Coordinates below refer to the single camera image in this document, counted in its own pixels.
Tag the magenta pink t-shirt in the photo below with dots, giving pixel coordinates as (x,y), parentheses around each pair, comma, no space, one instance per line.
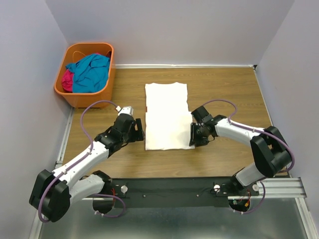
(67,81)

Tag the white red printed t-shirt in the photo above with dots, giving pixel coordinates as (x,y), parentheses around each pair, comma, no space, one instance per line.
(168,118)

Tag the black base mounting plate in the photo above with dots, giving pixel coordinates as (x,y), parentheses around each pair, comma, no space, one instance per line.
(168,193)

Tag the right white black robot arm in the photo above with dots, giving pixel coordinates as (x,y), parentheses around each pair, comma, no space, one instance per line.
(270,151)

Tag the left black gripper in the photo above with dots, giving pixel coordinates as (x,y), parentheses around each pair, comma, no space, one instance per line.
(137,130)

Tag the orange plastic laundry basket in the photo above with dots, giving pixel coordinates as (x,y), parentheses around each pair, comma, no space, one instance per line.
(75,53)

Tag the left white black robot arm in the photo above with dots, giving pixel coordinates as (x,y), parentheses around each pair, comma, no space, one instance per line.
(54,191)

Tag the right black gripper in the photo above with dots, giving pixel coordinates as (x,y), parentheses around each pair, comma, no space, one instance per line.
(195,134)

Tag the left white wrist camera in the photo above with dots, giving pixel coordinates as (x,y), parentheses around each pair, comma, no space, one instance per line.
(125,110)

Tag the teal blue t-shirt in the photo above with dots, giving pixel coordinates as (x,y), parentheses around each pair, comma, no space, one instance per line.
(90,74)

